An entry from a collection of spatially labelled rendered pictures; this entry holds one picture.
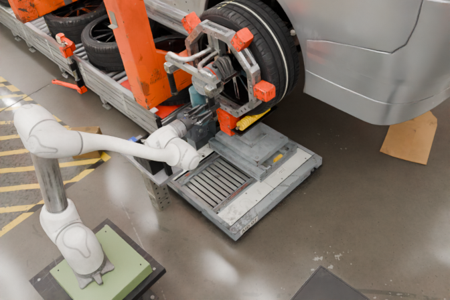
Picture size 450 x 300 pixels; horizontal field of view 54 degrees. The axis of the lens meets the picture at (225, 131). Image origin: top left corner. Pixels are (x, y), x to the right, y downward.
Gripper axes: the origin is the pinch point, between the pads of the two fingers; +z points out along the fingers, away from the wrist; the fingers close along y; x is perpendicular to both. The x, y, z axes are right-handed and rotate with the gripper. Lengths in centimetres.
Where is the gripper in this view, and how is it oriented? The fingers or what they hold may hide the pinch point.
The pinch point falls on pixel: (211, 106)
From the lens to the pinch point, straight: 227.3
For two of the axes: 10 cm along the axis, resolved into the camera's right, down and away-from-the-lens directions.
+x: -1.1, -7.4, -6.6
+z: 7.2, -5.2, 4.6
